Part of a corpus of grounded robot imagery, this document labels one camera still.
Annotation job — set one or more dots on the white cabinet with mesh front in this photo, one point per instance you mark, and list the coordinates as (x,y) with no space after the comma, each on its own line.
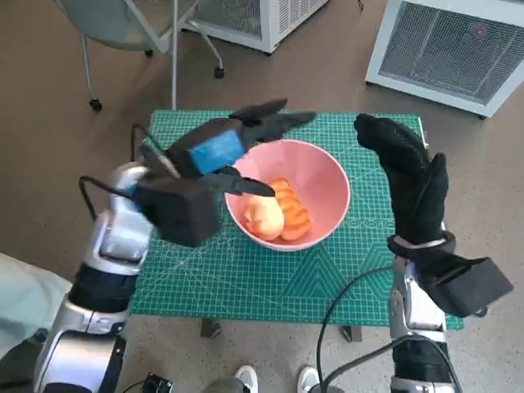
(442,53)

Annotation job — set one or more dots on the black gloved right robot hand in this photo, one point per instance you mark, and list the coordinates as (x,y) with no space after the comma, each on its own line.
(417,188)

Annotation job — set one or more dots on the long toy bread roll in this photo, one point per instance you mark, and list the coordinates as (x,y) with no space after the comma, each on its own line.
(296,213)

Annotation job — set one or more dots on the person's grey leg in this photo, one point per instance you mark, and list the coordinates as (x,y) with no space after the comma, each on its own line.
(225,387)

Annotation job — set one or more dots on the bare left robot hand, blue tape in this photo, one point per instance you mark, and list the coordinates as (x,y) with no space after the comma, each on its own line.
(217,149)

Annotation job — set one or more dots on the grey office chair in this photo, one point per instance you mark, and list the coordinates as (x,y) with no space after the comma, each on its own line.
(118,24)

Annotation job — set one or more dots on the white metal pole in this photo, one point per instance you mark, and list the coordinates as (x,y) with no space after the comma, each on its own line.
(174,61)

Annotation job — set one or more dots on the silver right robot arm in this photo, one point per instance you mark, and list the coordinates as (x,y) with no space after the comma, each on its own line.
(417,348)

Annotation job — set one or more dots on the person's white shoe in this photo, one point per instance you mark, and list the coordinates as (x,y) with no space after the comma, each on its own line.
(247,378)
(309,380)

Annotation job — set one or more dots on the green cutting mat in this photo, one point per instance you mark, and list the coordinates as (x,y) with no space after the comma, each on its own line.
(254,286)

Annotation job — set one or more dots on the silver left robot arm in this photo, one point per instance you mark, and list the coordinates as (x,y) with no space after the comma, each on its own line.
(106,254)

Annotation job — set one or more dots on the small black device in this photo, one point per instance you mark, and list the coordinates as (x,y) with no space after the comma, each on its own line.
(157,385)

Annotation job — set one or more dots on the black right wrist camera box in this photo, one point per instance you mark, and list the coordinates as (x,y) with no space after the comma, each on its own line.
(466,286)

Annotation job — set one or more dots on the round toy bread bun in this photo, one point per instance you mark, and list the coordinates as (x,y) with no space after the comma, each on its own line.
(264,221)

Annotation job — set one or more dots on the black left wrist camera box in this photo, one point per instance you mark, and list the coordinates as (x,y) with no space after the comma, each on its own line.
(180,213)

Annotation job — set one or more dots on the white cabinet with glass side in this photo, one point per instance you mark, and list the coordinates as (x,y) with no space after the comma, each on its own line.
(245,20)

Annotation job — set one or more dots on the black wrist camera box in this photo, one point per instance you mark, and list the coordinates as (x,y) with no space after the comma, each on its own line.
(180,213)
(466,286)

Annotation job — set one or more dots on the pink bowl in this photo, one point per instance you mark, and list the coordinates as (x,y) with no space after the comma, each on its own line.
(323,192)

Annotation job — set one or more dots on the black table leg bracket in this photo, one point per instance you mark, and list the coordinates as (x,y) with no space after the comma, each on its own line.
(352,333)
(210,329)

